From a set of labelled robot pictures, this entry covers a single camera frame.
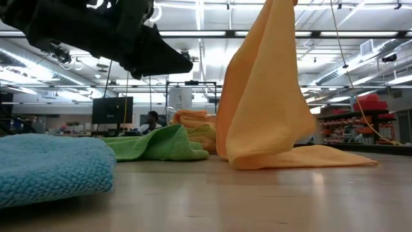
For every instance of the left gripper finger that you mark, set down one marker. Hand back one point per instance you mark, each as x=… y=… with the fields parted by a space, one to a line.
x=161 y=58

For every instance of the green microfiber towel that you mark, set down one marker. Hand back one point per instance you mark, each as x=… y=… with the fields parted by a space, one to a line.
x=161 y=145

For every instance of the blue microfiber towel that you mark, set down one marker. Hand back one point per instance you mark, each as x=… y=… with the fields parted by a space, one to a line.
x=48 y=167

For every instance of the white machine cabinet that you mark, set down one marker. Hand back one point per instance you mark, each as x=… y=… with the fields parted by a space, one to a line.
x=180 y=100

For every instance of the person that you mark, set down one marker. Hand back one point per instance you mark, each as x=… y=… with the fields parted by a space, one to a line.
x=151 y=124

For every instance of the black monitor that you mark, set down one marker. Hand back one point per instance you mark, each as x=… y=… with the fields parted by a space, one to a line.
x=112 y=109

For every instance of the cluttered background desk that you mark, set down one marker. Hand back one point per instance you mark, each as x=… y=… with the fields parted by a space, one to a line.
x=71 y=129

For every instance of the black shelving with orange bins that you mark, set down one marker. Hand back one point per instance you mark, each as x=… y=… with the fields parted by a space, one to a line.
x=354 y=129

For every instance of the red storage bins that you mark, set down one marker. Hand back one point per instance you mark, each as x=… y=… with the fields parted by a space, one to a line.
x=370 y=103

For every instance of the black ceiling camera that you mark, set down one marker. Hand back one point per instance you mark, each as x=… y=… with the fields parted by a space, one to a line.
x=186 y=54
x=389 y=58

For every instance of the black gantry frame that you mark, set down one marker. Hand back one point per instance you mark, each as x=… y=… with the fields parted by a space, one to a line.
x=191 y=82

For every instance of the black aluminium table frame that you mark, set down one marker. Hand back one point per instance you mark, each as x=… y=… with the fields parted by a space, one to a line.
x=370 y=148

